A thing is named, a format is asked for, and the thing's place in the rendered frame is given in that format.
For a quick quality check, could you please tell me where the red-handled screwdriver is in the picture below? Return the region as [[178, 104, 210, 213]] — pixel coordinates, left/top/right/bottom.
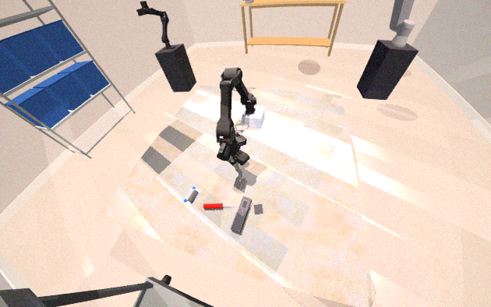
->
[[203, 203, 234, 209]]

